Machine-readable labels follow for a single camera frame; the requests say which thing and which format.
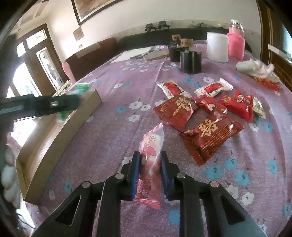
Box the pink candy bag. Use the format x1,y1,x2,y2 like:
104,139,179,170
135,123,164,209

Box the dark red snack pack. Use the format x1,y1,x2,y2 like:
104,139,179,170
179,109,243,166
153,95,199,132

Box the green candy packet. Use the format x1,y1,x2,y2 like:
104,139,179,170
56,83,91,123

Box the bright red snack pack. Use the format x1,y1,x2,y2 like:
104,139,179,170
193,95,228,114
219,90,253,121

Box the white red snack sachet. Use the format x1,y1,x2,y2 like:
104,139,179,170
157,79,192,99
194,78,234,97

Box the green white snack pack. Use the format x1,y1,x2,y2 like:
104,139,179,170
252,96,266,119

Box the left hand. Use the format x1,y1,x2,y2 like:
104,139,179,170
1,145,21,209

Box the shallow cardboard box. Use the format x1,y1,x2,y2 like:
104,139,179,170
16,90,101,205

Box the wooden glass door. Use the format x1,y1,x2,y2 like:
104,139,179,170
10,24,68,97

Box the maroon armchair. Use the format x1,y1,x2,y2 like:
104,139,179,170
62,38,117,85

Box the purple floral tablecloth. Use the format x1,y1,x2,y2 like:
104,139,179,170
27,58,291,236

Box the black cylindrical holder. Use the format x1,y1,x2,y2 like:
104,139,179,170
180,38,201,74
168,35,181,63

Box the tan notebook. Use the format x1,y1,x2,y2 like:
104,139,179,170
143,50,169,61

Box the white paper sheet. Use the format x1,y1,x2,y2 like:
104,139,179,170
110,47,151,64

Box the white crumpled cloth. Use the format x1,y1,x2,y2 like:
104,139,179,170
236,58,280,83

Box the black sofa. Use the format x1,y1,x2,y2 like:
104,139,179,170
117,27,253,54

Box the white plastic jar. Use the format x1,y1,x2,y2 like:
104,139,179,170
206,32,229,63

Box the pink sleeved bottle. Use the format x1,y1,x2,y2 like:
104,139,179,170
227,19,245,60

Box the wooden side cabinet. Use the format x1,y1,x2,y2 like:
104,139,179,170
268,44,291,91

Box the small wall plaque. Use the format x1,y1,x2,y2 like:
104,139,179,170
73,27,84,41

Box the framed wall painting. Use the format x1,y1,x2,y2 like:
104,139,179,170
71,0,122,26

